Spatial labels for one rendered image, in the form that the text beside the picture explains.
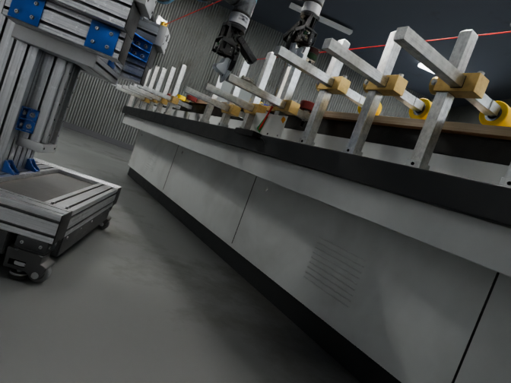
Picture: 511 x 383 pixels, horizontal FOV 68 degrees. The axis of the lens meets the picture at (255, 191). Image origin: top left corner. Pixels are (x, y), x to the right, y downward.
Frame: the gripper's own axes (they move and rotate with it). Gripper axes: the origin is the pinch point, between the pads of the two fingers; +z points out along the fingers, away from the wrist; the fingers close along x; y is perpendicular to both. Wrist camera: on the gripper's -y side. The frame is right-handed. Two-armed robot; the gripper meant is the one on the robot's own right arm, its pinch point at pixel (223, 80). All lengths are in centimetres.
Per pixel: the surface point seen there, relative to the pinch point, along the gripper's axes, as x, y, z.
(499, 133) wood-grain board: 80, -49, -5
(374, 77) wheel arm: 52, -24, -11
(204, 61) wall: -644, -227, -147
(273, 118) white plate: -3.7, -29.7, 4.3
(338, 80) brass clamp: 29.3, -29.6, -12.5
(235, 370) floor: 58, -7, 83
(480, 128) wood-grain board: 74, -49, -6
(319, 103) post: 22.6, -30.3, -3.8
